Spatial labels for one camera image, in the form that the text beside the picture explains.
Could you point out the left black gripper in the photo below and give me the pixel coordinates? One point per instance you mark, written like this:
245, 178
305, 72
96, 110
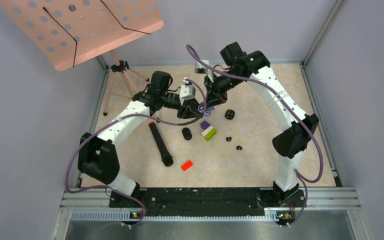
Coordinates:
191, 110

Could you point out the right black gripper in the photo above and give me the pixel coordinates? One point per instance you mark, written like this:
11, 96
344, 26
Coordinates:
214, 95

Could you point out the silver blue earbud case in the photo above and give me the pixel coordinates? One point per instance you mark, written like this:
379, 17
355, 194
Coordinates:
206, 111

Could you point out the black earbud case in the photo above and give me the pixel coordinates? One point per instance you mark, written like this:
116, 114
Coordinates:
230, 114
186, 132

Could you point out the purple white green block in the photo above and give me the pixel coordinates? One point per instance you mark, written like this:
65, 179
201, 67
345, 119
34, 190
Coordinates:
208, 131

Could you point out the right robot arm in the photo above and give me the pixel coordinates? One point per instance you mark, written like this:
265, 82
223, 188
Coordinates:
297, 127

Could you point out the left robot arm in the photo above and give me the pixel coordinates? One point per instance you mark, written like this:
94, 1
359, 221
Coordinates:
97, 152

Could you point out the red block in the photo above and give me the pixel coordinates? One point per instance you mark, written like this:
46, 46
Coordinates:
187, 165

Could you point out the pink perforated music stand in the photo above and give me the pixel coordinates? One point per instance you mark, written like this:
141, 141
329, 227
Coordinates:
58, 38

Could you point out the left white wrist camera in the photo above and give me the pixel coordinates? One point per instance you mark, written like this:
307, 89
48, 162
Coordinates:
187, 90

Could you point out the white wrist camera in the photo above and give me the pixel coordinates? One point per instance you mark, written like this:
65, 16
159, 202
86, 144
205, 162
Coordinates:
199, 68
187, 90

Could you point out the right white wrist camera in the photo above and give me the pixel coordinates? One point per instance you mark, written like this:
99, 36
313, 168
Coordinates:
199, 68

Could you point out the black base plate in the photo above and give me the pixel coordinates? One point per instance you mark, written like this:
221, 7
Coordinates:
208, 202

